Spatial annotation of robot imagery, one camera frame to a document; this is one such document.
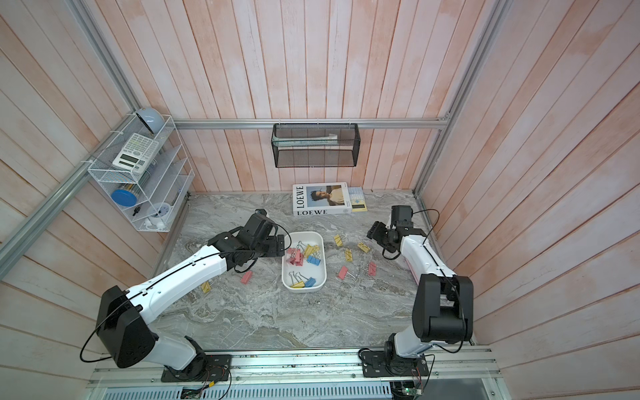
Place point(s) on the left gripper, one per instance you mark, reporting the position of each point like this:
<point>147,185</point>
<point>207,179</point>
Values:
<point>277,248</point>

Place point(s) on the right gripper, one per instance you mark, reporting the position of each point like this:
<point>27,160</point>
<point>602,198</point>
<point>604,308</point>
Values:
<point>375,232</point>

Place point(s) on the white storage box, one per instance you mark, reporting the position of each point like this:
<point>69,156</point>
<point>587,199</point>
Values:
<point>305,256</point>

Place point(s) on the pink binder clip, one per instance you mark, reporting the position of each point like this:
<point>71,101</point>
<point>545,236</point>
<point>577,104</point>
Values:
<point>247,277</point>
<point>345,273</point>

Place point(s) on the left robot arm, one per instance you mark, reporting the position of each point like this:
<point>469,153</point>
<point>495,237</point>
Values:
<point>125,315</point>

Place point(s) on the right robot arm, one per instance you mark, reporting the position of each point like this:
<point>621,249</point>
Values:
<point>442,314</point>

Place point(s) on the small yellow book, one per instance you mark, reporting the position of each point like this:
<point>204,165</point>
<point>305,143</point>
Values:
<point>357,198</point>

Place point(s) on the white Loewe book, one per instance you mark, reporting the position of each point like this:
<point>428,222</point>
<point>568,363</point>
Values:
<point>321,199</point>

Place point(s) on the papers in mesh basket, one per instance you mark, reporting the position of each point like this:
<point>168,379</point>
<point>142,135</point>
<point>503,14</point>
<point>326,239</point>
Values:
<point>330,140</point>

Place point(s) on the white tape roll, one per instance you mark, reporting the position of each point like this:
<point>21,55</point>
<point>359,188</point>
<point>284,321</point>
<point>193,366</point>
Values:
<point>157,216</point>

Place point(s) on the blue lid container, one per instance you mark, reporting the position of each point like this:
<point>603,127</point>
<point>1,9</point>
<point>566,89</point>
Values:
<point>126,195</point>

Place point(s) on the white calculator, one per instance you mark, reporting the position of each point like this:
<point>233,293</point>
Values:
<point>136,154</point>

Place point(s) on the black mesh wall basket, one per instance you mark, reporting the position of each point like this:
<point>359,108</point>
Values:
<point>345,155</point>

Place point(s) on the white wire shelf rack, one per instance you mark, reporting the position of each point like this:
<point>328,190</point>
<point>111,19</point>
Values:
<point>167,179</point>

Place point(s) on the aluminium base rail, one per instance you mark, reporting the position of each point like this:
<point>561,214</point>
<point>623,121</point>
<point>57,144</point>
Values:
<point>340,373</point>

